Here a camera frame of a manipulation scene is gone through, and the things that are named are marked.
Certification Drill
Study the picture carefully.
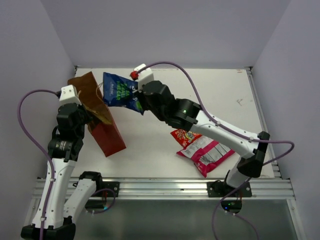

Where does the blue Burts crisps bag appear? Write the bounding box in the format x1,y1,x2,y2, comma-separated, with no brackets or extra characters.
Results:
102,72,144,115

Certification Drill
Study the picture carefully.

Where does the pink foil snack bag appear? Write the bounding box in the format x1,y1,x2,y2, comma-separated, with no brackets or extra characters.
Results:
176,136,236,178

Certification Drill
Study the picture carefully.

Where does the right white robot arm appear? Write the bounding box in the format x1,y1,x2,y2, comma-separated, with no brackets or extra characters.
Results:
138,80,270,197

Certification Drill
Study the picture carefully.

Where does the aluminium right side rail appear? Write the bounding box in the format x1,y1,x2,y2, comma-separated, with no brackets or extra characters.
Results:
245,67,282,179

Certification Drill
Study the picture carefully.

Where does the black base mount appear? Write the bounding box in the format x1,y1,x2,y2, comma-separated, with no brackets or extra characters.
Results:
94,181,120,198
206,180,253,198

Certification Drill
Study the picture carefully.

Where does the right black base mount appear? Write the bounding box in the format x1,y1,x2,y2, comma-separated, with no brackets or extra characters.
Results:
206,180,253,198

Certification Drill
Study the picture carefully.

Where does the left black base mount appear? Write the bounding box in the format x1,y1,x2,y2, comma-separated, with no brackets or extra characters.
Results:
94,181,120,198

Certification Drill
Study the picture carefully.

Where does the red snack packet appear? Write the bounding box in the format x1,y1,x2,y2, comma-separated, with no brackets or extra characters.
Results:
170,129,202,148

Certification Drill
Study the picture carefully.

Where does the aluminium front rail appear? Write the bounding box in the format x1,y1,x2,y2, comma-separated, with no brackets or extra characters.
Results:
32,176,296,201

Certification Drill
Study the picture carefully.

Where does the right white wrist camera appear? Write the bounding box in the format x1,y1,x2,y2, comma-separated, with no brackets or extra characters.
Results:
133,63,154,91

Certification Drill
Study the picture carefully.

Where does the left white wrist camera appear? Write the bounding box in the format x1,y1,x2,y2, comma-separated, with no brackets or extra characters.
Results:
59,85,82,106

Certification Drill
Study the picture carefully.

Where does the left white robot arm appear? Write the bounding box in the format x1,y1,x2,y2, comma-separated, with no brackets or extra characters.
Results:
21,103,104,240

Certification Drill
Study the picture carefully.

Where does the aluminium rail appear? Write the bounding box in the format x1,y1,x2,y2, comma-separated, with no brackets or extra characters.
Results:
32,176,296,201
245,67,282,179

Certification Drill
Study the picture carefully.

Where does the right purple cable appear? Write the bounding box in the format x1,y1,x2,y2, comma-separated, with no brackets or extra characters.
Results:
147,60,295,240

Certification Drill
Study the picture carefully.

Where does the red paper bag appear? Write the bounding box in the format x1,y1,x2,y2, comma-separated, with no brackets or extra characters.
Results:
67,72,126,157

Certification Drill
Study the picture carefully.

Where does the purple cable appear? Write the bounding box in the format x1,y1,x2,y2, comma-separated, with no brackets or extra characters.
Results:
147,60,295,240
16,89,61,240

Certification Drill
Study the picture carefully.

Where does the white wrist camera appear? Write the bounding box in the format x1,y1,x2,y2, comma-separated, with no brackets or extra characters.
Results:
133,63,154,91
59,85,82,106

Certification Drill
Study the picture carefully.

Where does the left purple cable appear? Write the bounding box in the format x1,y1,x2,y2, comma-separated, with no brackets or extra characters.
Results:
16,89,61,240

